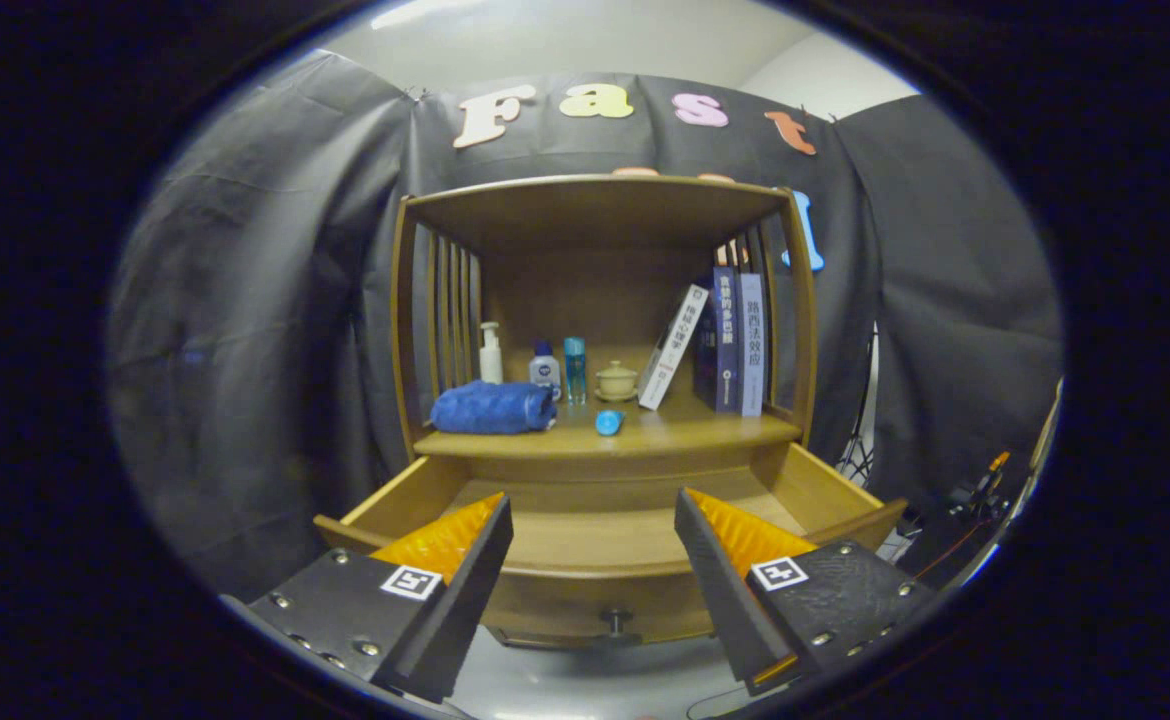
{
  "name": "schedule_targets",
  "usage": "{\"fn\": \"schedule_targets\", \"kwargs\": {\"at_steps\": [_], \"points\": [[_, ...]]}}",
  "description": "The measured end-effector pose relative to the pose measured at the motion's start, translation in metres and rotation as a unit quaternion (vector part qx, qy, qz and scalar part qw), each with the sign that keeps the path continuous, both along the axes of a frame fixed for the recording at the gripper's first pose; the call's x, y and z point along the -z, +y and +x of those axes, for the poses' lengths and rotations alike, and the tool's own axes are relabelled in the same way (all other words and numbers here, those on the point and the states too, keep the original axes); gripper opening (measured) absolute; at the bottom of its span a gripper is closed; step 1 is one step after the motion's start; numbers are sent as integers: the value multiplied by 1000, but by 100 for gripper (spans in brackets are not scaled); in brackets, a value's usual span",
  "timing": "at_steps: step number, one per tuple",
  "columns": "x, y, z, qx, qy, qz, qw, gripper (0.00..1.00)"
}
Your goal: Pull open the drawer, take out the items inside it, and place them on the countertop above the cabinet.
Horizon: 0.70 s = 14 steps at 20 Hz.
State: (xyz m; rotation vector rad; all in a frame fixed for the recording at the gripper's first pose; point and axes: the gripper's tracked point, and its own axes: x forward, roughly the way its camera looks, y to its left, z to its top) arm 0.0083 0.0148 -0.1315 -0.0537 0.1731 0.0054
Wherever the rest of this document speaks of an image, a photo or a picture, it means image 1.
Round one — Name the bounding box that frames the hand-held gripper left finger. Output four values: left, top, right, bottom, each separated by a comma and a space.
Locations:
220, 493, 514, 703

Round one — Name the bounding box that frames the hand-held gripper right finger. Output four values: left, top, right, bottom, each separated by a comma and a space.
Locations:
674, 488, 941, 697

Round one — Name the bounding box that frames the wooden drawer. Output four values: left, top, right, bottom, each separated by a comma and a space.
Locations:
313, 442, 909, 646

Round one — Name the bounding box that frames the wooden countertop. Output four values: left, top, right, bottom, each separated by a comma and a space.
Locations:
413, 392, 804, 461

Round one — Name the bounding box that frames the wooden cabinet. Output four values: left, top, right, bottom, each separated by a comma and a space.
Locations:
390, 173, 821, 646

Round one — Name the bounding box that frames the blue folded towel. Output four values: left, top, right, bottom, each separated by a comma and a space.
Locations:
429, 380, 558, 435

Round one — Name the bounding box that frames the black tripod stand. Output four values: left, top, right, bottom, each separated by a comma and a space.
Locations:
835, 320, 881, 491

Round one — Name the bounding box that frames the beige lidded teacup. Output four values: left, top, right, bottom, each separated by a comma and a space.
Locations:
594, 360, 639, 403

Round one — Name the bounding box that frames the white bottle blue cap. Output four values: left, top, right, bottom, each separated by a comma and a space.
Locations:
529, 341, 562, 393

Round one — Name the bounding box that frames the clear blue bottle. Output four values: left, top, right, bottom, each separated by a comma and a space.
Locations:
563, 336, 588, 405

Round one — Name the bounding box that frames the light purple book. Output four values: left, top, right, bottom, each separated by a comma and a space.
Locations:
737, 272, 767, 418

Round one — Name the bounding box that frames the white book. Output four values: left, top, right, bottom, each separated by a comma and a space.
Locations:
637, 284, 710, 412

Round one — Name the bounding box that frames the dark blue book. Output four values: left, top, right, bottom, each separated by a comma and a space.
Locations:
693, 265, 741, 415

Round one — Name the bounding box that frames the black device orange part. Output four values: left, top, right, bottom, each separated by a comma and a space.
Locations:
948, 450, 1011, 521

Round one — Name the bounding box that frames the black backdrop cloth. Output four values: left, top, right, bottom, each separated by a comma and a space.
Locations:
105, 50, 1066, 601

